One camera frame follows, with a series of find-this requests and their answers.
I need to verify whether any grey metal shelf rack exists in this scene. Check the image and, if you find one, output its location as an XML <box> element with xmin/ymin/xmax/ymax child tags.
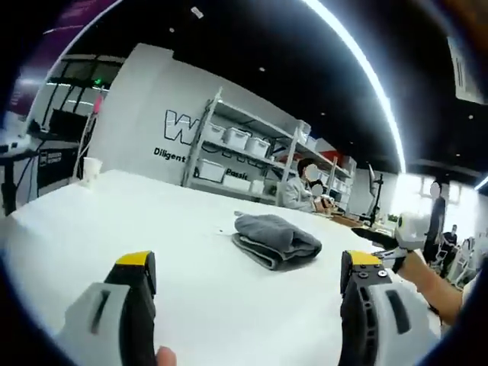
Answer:
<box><xmin>181</xmin><ymin>85</ymin><xmax>358</xmax><ymax>215</ymax></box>

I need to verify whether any grey towel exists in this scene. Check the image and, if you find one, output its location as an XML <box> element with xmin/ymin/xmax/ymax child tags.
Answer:
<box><xmin>231</xmin><ymin>213</ymin><xmax>323</xmax><ymax>272</ymax></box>

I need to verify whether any ceiling air vent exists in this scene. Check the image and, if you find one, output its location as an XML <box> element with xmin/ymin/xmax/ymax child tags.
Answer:
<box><xmin>447</xmin><ymin>36</ymin><xmax>486</xmax><ymax>104</ymax></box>

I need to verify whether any dark monitor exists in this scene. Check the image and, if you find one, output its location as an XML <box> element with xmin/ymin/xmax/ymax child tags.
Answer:
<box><xmin>48</xmin><ymin>108</ymin><xmax>89</xmax><ymax>136</ymax></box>

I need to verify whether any black desk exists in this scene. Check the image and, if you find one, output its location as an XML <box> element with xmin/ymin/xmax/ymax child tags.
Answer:
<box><xmin>0</xmin><ymin>143</ymin><xmax>40</xmax><ymax>219</ymax></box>

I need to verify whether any black sign board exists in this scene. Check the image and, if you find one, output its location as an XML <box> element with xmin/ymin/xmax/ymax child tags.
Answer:
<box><xmin>37</xmin><ymin>141</ymin><xmax>80</xmax><ymax>192</ymax></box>

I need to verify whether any white storage box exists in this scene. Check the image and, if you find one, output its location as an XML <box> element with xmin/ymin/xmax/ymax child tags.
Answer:
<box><xmin>197</xmin><ymin>158</ymin><xmax>226</xmax><ymax>182</ymax></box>
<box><xmin>246</xmin><ymin>136</ymin><xmax>272</xmax><ymax>156</ymax></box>
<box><xmin>204</xmin><ymin>123</ymin><xmax>226</xmax><ymax>143</ymax></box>
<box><xmin>223</xmin><ymin>127</ymin><xmax>249</xmax><ymax>149</ymax></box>

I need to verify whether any white chair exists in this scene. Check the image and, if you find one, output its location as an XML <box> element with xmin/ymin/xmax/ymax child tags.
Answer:
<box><xmin>448</xmin><ymin>236</ymin><xmax>480</xmax><ymax>285</ymax></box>

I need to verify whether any person's left hand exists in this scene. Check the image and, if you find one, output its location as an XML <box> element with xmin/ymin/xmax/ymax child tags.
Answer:
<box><xmin>156</xmin><ymin>345</ymin><xmax>178</xmax><ymax>366</ymax></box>

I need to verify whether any ceiling light strip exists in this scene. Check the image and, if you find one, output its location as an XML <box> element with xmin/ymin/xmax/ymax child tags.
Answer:
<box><xmin>304</xmin><ymin>0</ymin><xmax>407</xmax><ymax>173</ymax></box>

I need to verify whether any white paper cup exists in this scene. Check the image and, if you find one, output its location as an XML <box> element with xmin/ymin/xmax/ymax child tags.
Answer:
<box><xmin>82</xmin><ymin>156</ymin><xmax>103</xmax><ymax>188</ymax></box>

